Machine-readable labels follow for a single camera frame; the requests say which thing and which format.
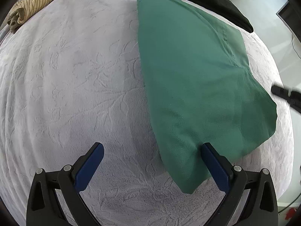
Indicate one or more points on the black monitor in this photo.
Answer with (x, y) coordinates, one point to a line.
(289, 13)

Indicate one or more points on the tan striped garment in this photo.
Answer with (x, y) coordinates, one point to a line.
(30, 6)

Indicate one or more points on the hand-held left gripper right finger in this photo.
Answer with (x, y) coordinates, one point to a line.
(215, 169)

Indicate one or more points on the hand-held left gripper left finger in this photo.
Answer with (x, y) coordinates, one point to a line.
(88, 168)

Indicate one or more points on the green shirt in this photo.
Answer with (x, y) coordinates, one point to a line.
(197, 82)

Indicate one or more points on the red object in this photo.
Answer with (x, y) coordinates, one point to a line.
(291, 214)

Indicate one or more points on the black garment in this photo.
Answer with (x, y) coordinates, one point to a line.
(211, 0)

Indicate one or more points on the lavender plush blanket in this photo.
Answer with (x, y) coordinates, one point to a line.
(70, 94)

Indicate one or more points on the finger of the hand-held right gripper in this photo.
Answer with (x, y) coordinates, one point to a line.
(285, 95)

